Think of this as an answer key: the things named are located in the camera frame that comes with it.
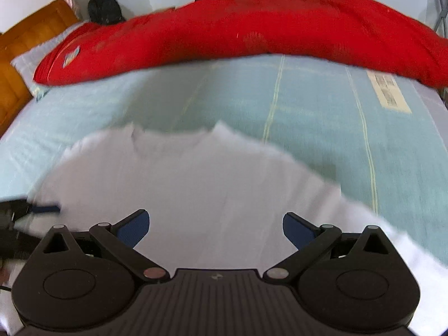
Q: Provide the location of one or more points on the blue checked bed sheet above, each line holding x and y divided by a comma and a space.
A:
315, 112

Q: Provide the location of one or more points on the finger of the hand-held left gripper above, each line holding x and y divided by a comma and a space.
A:
45, 209
17, 243

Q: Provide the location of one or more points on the wooden headboard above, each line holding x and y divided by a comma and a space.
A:
28, 35

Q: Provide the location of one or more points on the grey checked pillow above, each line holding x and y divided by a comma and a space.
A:
38, 56

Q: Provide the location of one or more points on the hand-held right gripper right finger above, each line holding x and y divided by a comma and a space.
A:
297, 229

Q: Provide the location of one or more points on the red rolled quilt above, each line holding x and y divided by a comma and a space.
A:
245, 31

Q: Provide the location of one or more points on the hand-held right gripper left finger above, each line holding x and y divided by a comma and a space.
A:
134, 229

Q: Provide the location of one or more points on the black backpack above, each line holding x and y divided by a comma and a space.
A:
105, 10

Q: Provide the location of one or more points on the metal drying rack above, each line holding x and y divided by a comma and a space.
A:
439, 21

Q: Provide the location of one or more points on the white t-shirt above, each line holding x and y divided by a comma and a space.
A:
210, 182

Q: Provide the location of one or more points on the small colourful tag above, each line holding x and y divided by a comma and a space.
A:
71, 56

